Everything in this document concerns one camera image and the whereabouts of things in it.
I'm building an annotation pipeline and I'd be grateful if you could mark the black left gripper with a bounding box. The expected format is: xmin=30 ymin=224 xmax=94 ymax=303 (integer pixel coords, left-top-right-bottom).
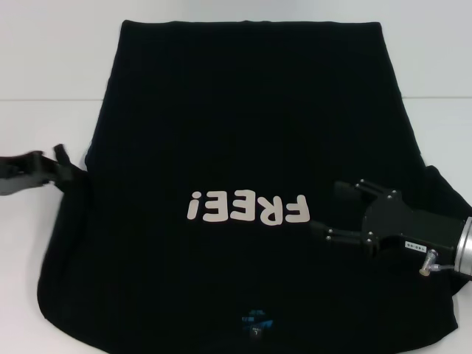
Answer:
xmin=0 ymin=144 xmax=74 ymax=197

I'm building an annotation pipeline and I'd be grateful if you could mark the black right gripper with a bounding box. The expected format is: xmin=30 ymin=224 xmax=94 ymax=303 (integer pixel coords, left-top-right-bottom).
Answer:
xmin=309 ymin=179 xmax=467 ymax=265

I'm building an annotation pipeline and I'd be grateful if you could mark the black t-shirt with FREE print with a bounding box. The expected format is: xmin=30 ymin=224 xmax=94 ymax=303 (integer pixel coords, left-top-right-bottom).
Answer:
xmin=36 ymin=20 xmax=472 ymax=354

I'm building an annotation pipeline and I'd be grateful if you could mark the right arm connector cable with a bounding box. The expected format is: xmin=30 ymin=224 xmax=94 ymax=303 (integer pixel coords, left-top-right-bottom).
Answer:
xmin=418 ymin=249 xmax=460 ymax=276

